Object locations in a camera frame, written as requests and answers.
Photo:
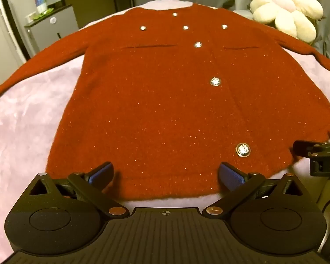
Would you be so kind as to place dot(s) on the white tower fan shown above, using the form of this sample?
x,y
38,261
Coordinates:
x,y
8,24

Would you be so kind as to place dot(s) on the green tray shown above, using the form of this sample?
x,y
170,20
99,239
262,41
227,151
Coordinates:
x,y
45,12

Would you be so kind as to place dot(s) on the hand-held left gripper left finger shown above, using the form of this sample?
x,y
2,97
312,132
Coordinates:
x,y
102,172

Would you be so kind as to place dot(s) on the small white cup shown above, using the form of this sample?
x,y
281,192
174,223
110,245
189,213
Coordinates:
x,y
30,16

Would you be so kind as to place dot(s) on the red knit button cardigan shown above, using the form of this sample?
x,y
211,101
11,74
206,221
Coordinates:
x,y
159,110

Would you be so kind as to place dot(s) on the cream flower plush toy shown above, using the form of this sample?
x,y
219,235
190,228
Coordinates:
x,y
287,11

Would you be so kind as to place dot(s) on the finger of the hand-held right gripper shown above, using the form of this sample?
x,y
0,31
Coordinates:
x,y
305,146

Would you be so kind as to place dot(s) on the grey plush cushion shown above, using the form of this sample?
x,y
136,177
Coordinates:
x,y
243,2

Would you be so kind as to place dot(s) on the grey drawer cabinet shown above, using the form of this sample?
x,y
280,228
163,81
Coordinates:
x,y
55,27

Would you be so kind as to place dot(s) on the pink fleece blanket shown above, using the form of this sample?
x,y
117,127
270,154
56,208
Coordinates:
x,y
30,121

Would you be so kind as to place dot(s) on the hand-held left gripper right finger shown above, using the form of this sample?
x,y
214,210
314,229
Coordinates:
x,y
231,176

